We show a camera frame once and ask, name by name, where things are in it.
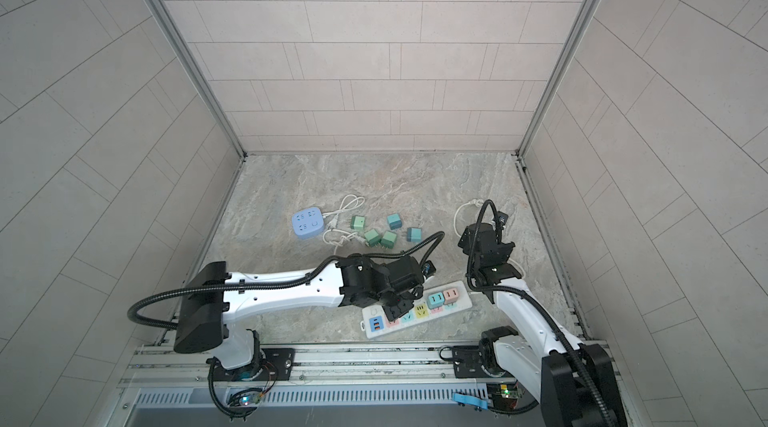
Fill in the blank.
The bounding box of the green adapter lower left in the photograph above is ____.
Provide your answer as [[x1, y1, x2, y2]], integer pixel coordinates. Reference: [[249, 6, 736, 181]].
[[364, 228, 382, 247]]

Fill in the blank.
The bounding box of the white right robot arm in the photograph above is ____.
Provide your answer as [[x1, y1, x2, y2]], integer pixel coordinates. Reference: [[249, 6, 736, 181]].
[[458, 199, 628, 426]]

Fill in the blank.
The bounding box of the white cable of blue socket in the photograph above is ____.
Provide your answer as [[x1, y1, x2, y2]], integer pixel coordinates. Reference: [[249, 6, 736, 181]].
[[322, 194, 367, 230]]

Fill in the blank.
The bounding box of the white round plug with cable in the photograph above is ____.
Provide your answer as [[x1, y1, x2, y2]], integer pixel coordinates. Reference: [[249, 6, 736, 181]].
[[452, 198, 484, 239]]

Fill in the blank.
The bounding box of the blue square power socket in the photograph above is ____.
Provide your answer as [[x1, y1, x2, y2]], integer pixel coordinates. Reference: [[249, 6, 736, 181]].
[[291, 206, 325, 240]]

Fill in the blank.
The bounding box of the light teal plug adapter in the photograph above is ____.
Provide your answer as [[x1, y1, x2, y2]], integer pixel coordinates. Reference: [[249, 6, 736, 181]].
[[426, 291, 445, 310]]

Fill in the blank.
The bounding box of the green plug adapter upper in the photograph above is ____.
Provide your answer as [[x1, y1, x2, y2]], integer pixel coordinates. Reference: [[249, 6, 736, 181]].
[[350, 215, 366, 231]]

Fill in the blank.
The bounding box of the pink plug adapter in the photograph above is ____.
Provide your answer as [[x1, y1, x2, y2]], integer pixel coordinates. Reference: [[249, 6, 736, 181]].
[[442, 287, 461, 305]]

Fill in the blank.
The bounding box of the teal plug adapter upper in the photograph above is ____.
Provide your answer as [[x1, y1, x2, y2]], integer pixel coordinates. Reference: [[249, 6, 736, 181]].
[[387, 213, 403, 230]]

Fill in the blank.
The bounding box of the blue connector tag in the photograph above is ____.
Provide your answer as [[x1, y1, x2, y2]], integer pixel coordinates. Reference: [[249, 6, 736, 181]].
[[452, 392, 489, 411]]

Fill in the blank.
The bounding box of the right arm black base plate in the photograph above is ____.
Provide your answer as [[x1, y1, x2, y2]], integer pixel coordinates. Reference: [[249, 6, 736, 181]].
[[449, 342, 504, 379]]

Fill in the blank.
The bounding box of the dark teal plug adapter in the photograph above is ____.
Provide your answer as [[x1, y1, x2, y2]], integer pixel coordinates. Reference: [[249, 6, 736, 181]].
[[406, 227, 423, 243]]

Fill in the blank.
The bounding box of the white multicolour power strip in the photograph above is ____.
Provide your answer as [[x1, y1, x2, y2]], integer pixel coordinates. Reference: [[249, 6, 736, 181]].
[[360, 281, 473, 340]]

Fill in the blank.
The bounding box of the circuit board with wires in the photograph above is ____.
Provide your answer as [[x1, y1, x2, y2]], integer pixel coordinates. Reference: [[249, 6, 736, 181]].
[[486, 382, 526, 414], [227, 388, 265, 410]]

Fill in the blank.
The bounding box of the metal corner wall profile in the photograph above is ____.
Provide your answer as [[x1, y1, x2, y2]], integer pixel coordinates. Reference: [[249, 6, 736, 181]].
[[144, 0, 247, 162], [517, 0, 600, 165]]

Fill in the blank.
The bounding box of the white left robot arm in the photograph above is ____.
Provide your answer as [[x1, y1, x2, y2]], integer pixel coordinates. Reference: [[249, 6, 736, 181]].
[[127, 231, 445, 371]]

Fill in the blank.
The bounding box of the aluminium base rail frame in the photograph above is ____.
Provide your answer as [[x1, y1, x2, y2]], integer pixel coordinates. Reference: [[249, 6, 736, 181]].
[[106, 337, 541, 426]]

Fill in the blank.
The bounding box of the metal corner wall profile right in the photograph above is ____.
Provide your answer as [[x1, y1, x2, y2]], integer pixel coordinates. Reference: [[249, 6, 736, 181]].
[[517, 0, 600, 165]]

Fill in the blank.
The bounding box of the metal corner wall profile left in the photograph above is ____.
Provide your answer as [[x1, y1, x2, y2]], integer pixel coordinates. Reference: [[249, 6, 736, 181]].
[[144, 0, 247, 162]]

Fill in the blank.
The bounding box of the right circuit board with wires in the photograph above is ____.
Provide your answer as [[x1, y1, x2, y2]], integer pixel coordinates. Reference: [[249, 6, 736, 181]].
[[486, 382, 526, 414]]

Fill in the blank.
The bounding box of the left circuit board with wires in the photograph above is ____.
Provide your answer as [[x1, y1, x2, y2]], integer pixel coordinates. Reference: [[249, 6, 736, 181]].
[[227, 388, 265, 410]]

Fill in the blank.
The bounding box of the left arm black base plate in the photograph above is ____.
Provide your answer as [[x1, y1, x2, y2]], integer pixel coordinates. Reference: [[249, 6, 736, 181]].
[[206, 348, 296, 382]]

